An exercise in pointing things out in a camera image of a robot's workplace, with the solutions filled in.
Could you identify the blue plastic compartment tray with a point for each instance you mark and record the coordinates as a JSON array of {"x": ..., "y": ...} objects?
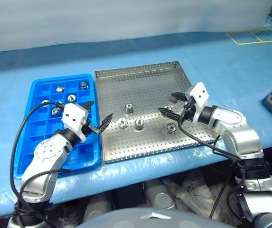
[{"x": 36, "y": 133}]

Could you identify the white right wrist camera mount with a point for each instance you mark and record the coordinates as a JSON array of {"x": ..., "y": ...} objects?
[{"x": 198, "y": 93}]

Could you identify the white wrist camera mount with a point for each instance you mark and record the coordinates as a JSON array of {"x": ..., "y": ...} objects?
[
  {"x": 74, "y": 116},
  {"x": 198, "y": 93}
]

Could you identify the perforated metal tray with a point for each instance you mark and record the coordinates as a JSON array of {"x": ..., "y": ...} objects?
[{"x": 150, "y": 147}]

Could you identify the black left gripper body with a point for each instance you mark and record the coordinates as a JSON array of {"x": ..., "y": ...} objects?
[{"x": 87, "y": 128}]

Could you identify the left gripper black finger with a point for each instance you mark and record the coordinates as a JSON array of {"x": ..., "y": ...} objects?
[
  {"x": 104, "y": 124},
  {"x": 88, "y": 106}
]

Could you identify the grey robot torso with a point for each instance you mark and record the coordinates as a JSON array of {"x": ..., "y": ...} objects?
[{"x": 150, "y": 219}]

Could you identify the grey rounded cylinder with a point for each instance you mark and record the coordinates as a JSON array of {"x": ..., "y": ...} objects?
[
  {"x": 95, "y": 209},
  {"x": 160, "y": 197}
]

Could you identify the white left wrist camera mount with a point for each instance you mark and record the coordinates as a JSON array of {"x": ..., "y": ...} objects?
[{"x": 74, "y": 116}]

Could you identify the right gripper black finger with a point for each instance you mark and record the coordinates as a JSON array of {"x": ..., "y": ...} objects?
[
  {"x": 170, "y": 114},
  {"x": 178, "y": 96}
]

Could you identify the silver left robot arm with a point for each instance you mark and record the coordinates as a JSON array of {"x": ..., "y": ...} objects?
[{"x": 46, "y": 152}]

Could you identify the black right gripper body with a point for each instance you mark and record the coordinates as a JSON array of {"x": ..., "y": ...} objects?
[{"x": 189, "y": 111}]

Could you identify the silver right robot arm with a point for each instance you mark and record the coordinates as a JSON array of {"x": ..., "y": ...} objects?
[{"x": 242, "y": 135}]

